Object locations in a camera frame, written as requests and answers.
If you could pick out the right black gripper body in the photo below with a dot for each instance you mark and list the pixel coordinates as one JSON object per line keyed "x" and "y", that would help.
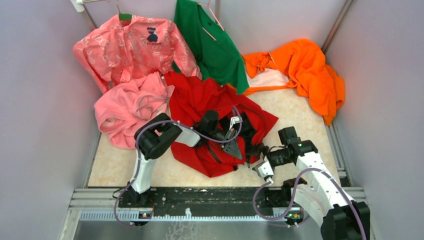
{"x": 278, "y": 156}

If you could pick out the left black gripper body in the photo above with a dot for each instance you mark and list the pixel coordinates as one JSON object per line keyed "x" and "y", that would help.
{"x": 222, "y": 135}

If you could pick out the red jacket black lining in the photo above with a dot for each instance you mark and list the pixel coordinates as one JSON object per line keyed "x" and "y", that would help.
{"x": 192, "y": 99}

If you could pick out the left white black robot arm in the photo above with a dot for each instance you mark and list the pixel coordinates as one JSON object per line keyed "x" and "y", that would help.
{"x": 157, "y": 136}

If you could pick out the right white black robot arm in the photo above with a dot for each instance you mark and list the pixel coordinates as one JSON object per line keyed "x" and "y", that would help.
{"x": 316, "y": 190}

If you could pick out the pink patterned bear jacket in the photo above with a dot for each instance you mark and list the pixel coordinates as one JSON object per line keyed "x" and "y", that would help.
{"x": 121, "y": 50}

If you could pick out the green shirt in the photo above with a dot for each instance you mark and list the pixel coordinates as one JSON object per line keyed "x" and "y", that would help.
{"x": 215, "y": 53}

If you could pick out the orange garment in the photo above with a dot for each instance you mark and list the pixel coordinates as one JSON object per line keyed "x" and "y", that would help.
{"x": 300, "y": 65}

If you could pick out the plain pink garment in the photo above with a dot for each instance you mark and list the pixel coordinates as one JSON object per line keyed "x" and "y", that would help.
{"x": 127, "y": 107}

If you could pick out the pink clothes hanger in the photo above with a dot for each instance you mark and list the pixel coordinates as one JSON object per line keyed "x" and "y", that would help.
{"x": 212, "y": 16}

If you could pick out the green clothes hanger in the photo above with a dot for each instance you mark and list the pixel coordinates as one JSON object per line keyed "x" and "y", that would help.
{"x": 122, "y": 16}

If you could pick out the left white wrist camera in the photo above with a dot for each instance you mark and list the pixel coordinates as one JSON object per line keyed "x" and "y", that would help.
{"x": 233, "y": 121}

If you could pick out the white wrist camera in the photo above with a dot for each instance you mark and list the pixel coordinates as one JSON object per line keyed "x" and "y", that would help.
{"x": 233, "y": 121}
{"x": 265, "y": 171}

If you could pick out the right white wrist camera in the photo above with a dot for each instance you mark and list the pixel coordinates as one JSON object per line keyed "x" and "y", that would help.
{"x": 265, "y": 171}

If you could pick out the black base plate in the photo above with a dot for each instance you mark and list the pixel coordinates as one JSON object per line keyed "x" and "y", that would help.
{"x": 208, "y": 201}

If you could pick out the white toothed cable strip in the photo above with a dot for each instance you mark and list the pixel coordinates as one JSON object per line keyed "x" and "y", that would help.
{"x": 126, "y": 216}

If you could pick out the aluminium frame rail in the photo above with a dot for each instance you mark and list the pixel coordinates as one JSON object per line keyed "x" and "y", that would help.
{"x": 102, "y": 197}

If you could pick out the metal corner post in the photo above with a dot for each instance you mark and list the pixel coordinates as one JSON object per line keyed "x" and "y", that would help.
{"x": 336, "y": 25}

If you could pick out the white rail bracket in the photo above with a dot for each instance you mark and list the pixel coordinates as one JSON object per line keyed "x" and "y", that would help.
{"x": 79, "y": 5}

